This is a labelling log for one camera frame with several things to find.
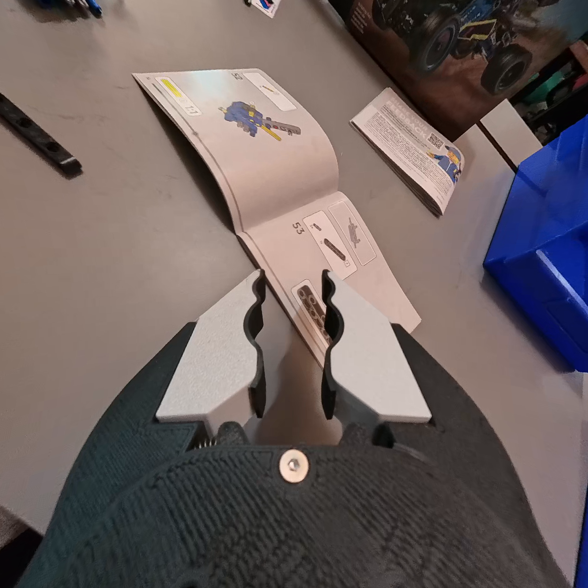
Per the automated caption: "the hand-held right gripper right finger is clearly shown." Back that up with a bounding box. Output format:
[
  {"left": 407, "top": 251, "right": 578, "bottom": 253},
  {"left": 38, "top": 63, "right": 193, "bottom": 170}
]
[{"left": 321, "top": 269, "right": 433, "bottom": 444}]

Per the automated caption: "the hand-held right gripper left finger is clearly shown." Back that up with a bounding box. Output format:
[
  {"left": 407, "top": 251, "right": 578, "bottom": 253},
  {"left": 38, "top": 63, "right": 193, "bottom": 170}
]
[{"left": 155, "top": 269, "right": 267, "bottom": 444}]

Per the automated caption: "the black toy beam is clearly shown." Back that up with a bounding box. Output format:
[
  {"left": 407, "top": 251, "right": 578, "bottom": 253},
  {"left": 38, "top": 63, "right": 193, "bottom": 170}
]
[{"left": 0, "top": 92, "right": 83, "bottom": 175}]

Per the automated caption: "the toy set box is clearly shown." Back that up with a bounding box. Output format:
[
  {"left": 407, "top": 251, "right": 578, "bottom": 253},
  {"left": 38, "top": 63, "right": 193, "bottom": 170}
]
[{"left": 328, "top": 0, "right": 588, "bottom": 144}]

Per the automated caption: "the blue plastic bin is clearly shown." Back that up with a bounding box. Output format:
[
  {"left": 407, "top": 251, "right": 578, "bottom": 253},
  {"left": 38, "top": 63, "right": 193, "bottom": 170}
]
[{"left": 482, "top": 126, "right": 588, "bottom": 373}]

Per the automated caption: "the open instruction booklet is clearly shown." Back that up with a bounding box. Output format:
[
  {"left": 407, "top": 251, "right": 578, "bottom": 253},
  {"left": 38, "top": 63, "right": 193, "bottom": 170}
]
[{"left": 132, "top": 69, "right": 422, "bottom": 368}]

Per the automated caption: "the thick printed leaflet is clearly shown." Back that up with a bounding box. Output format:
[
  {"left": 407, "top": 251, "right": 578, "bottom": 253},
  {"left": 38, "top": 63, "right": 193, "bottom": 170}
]
[{"left": 349, "top": 87, "right": 466, "bottom": 217}]

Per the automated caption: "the sticker sheet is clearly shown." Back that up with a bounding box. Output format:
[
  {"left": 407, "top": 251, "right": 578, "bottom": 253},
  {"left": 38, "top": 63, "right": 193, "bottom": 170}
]
[{"left": 243, "top": 0, "right": 282, "bottom": 19}]

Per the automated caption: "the pile of loose toy pieces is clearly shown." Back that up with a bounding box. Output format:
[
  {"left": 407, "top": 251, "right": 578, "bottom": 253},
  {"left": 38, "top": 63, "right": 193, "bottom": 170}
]
[{"left": 25, "top": 0, "right": 104, "bottom": 18}]

